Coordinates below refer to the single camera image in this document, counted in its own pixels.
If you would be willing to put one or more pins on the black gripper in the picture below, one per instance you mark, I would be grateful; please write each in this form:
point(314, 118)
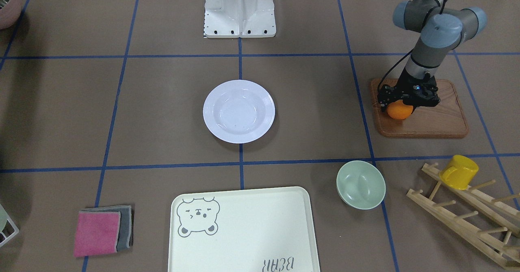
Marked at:
point(387, 96)

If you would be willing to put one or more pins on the pink bowl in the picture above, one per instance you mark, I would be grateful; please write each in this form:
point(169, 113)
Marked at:
point(9, 13)

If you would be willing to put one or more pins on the white ceramic plate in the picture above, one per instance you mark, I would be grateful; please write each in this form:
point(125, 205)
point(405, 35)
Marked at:
point(239, 111)

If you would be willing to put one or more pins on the pink folded cloth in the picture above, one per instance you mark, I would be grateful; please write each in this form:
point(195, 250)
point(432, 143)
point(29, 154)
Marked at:
point(96, 233)

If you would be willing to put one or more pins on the green ceramic bowl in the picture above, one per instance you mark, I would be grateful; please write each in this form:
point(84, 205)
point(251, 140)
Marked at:
point(360, 185)

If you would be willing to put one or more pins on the orange fruit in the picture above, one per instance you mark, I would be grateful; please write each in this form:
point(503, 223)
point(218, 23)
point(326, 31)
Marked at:
point(398, 110)

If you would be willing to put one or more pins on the grey folded cloth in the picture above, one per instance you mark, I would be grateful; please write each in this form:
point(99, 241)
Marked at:
point(125, 228)

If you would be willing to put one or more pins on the wooden cutting board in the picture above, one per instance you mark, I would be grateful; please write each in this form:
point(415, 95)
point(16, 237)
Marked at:
point(446, 120)

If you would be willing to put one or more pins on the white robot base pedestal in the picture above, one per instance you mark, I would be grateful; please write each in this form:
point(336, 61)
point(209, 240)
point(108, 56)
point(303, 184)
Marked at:
point(239, 19)

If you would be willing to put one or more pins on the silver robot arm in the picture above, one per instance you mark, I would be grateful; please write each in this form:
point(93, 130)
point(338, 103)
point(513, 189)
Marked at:
point(441, 30)

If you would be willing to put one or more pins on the wooden mug drying rack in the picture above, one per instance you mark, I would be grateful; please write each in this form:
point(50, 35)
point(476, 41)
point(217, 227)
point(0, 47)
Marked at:
point(492, 225)

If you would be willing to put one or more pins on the cream bear serving tray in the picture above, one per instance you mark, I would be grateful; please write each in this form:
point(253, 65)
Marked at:
point(255, 230)

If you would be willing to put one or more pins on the yellow mug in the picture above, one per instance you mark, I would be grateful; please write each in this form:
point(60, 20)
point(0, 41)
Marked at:
point(459, 172)

